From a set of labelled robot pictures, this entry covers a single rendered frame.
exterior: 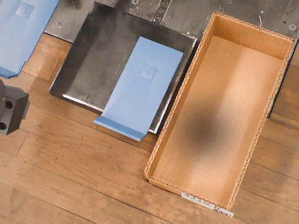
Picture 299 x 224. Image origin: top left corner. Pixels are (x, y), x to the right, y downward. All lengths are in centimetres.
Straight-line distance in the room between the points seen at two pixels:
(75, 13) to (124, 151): 24
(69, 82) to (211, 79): 21
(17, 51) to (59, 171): 18
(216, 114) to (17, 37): 30
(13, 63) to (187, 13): 28
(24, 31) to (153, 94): 20
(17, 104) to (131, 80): 25
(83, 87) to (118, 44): 8
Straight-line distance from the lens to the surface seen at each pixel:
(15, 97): 63
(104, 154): 83
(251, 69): 87
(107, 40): 87
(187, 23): 90
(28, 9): 83
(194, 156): 82
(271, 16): 92
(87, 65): 86
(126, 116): 82
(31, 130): 86
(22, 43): 81
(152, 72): 84
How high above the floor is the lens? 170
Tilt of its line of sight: 71 degrees down
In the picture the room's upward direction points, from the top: 7 degrees counter-clockwise
